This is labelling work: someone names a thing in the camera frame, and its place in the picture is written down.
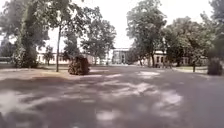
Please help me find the cluster of trees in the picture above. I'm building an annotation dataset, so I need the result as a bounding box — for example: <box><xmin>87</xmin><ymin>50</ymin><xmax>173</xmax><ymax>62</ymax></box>
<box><xmin>162</xmin><ymin>15</ymin><xmax>216</xmax><ymax>73</ymax></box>

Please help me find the tall full tree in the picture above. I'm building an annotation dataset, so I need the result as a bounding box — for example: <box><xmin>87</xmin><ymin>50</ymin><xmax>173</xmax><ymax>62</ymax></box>
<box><xmin>126</xmin><ymin>0</ymin><xmax>168</xmax><ymax>69</ymax></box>

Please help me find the grey building with entrance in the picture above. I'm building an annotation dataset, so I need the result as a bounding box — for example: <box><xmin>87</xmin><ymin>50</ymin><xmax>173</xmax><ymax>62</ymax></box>
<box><xmin>111</xmin><ymin>47</ymin><xmax>131</xmax><ymax>66</ymax></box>

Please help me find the pale building with windows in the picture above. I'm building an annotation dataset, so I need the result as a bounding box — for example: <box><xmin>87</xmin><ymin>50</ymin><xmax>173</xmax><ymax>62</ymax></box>
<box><xmin>146</xmin><ymin>49</ymin><xmax>208</xmax><ymax>67</ymax></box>

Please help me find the long white building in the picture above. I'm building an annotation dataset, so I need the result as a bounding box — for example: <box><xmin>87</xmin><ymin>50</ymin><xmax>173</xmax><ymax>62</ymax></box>
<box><xmin>35</xmin><ymin>51</ymin><xmax>111</xmax><ymax>66</ymax></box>

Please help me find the grey asphalt road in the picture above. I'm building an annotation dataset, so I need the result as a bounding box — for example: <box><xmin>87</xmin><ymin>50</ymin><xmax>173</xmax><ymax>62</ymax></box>
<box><xmin>0</xmin><ymin>64</ymin><xmax>224</xmax><ymax>128</ymax></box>

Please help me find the thin-trunked tree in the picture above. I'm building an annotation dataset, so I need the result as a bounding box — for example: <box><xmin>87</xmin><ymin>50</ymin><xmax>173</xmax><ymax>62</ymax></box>
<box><xmin>42</xmin><ymin>0</ymin><xmax>88</xmax><ymax>73</ymax></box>

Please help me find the medium leafy tree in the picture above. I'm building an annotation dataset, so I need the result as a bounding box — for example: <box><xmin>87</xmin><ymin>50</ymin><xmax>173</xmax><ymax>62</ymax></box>
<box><xmin>80</xmin><ymin>6</ymin><xmax>118</xmax><ymax>66</ymax></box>

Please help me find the ivy-covered tree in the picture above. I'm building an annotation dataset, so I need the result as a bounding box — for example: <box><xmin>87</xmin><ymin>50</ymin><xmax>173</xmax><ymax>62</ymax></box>
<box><xmin>11</xmin><ymin>0</ymin><xmax>52</xmax><ymax>70</ymax></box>

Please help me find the dark rounded bush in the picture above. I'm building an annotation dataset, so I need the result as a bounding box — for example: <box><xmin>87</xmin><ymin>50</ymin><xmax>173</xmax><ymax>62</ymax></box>
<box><xmin>206</xmin><ymin>57</ymin><xmax>224</xmax><ymax>77</ymax></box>

